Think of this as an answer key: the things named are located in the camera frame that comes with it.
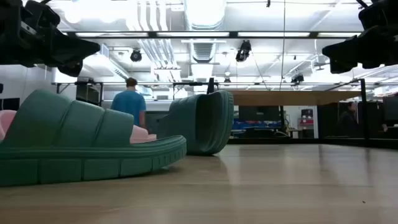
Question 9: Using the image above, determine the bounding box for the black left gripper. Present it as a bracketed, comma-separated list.
[0, 0, 101, 78]

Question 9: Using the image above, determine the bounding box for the person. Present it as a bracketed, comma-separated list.
[335, 101, 362, 138]
[111, 77, 147, 129]

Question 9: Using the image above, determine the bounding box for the black background rig frame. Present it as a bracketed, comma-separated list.
[51, 80, 208, 106]

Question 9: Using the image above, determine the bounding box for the black wall screen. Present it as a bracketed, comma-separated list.
[0, 97, 21, 111]

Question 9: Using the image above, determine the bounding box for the black ceiling camera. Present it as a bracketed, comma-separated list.
[129, 49, 143, 63]
[290, 73, 305, 85]
[235, 39, 252, 63]

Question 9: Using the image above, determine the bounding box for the black overhead light bar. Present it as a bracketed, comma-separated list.
[60, 30, 363, 39]

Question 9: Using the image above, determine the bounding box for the wooden shelf with black frame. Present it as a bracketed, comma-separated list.
[206, 77, 370, 147]

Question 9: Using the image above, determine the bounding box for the black monitor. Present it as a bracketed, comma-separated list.
[238, 105, 281, 123]
[382, 96, 398, 122]

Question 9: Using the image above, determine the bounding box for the green rubber slide sandal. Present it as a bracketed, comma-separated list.
[157, 90, 234, 156]
[0, 89, 187, 187]

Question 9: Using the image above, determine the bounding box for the black metal table frame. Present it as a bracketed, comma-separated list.
[226, 136, 398, 149]

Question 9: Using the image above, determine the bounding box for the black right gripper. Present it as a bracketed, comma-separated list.
[322, 0, 398, 75]

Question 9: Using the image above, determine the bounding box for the thin hanging cable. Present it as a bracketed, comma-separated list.
[280, 0, 286, 91]

